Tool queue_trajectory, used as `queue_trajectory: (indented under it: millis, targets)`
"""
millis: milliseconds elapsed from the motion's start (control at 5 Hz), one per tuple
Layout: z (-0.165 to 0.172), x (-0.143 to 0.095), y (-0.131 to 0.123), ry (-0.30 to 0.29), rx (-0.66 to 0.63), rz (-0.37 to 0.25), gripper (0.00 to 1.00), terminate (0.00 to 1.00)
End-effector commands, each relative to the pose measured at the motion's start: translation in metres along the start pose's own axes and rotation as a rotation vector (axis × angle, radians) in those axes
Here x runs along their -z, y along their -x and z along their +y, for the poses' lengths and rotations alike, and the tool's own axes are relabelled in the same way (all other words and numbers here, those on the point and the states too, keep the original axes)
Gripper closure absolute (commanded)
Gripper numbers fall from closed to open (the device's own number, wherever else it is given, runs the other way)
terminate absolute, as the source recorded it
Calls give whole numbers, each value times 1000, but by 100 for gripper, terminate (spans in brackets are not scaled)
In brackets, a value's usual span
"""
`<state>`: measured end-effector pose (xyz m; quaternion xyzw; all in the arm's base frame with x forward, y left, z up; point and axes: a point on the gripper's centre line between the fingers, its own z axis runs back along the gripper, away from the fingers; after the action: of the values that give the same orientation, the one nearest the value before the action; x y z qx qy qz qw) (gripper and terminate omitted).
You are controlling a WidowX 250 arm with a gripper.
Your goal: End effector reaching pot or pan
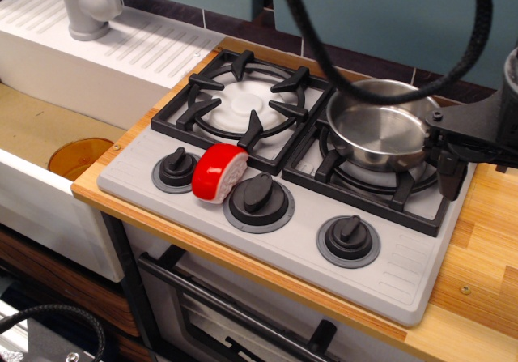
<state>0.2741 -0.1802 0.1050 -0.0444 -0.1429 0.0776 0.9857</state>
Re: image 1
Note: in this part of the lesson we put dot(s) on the black oven door handle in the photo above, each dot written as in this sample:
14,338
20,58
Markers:
228,328

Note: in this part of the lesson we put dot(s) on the black left burner grate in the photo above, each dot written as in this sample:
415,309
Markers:
268,150

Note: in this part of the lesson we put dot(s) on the black right burner grate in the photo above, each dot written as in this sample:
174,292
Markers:
410,199

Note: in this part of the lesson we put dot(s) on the toy oven door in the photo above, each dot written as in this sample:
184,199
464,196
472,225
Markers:
348,344

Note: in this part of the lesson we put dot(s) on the orange plastic plate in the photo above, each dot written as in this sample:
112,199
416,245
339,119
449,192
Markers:
73,159

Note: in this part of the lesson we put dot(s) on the white toy sink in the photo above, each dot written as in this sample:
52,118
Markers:
55,90

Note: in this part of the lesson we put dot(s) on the black middle stove knob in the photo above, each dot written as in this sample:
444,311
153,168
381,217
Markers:
259,205

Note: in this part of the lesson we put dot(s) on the grey toy faucet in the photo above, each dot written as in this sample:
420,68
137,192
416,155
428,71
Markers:
89,19

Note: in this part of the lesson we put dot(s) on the stainless steel pan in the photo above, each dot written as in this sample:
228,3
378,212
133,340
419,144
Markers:
381,138

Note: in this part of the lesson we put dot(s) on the black burner grate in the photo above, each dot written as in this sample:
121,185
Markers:
268,150
410,199

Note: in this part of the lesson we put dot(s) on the black left stove knob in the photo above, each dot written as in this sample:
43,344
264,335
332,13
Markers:
173,174

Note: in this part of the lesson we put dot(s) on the grey toy stove top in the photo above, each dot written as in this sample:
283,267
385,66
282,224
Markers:
397,285

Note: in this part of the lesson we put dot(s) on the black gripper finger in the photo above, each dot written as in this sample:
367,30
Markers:
451,173

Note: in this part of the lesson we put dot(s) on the black stove knob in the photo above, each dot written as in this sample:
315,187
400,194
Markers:
173,174
259,205
348,242

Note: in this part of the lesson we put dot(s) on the red and white toy food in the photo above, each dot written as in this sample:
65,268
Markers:
218,170

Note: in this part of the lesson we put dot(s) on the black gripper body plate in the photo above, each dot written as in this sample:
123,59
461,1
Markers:
482,132

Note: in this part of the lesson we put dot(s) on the black metal frame leg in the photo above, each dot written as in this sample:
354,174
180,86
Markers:
132,284

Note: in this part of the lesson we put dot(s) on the black right stove knob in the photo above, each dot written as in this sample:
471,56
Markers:
348,242

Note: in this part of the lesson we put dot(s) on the white left burner cap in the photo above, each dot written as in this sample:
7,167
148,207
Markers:
239,99

